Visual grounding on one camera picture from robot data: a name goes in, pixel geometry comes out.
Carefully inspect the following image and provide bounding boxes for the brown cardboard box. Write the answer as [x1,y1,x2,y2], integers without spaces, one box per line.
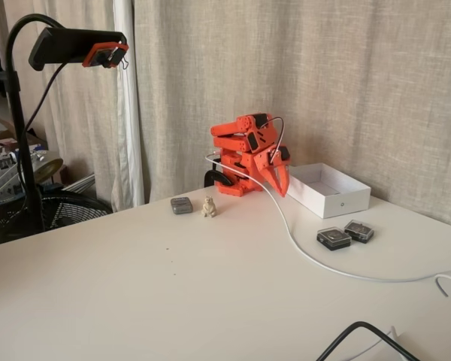
[0,109,48,152]

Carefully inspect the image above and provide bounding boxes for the short white cable end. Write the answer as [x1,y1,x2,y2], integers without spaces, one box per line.
[434,275,451,298]

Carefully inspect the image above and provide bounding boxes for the thin servo wire loop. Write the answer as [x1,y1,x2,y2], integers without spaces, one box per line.
[261,117,286,166]

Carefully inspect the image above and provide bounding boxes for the thin black camera cable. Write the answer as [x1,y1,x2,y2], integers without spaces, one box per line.
[0,62,68,256]

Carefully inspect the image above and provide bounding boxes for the thick black cable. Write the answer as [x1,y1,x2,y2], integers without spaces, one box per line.
[315,321,422,361]

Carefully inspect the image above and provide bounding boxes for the black floor fan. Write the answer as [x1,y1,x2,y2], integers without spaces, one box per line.
[0,190,114,249]

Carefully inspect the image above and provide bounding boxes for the black phone holder bar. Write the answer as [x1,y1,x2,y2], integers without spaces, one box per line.
[29,26,129,71]

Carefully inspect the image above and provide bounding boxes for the black clear-lid case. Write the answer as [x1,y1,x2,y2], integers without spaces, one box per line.
[344,219,375,244]
[316,225,353,251]

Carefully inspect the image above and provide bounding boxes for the white slats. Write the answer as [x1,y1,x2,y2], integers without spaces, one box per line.
[59,172,97,193]

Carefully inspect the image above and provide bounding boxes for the beige linen curtain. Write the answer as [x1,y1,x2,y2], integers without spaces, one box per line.
[134,0,451,230]

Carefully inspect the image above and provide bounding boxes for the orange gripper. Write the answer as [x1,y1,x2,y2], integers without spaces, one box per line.
[252,145,292,198]

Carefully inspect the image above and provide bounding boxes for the long white cable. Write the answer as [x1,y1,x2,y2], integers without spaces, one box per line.
[204,152,451,283]

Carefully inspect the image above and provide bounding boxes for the orange camera mount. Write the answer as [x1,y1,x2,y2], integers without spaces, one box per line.
[81,42,131,71]

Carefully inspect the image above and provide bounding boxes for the orange robot base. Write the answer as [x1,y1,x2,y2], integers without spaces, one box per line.
[214,174,266,197]

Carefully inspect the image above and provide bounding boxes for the black gooseneck stand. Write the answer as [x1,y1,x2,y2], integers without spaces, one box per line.
[0,14,63,232]

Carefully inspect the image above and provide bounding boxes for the black table clamp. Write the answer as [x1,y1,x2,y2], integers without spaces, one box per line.
[204,168,236,188]

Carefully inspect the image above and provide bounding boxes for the phone on gooseneck stand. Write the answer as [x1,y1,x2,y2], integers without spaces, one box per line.
[0,0,146,211]

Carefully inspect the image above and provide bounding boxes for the yellowish round object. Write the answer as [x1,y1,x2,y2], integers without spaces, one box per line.
[32,157,65,185]

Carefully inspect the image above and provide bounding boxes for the clear packaged box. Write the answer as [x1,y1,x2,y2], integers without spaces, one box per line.
[0,150,28,206]

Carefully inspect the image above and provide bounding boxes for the white cardboard box bin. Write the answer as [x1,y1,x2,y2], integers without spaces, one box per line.
[283,162,372,220]

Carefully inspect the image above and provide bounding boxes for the grey metal tin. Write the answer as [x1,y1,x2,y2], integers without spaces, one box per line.
[170,196,194,216]

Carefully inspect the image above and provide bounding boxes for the cream bear figurine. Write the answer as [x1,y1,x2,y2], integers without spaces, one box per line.
[201,195,218,218]

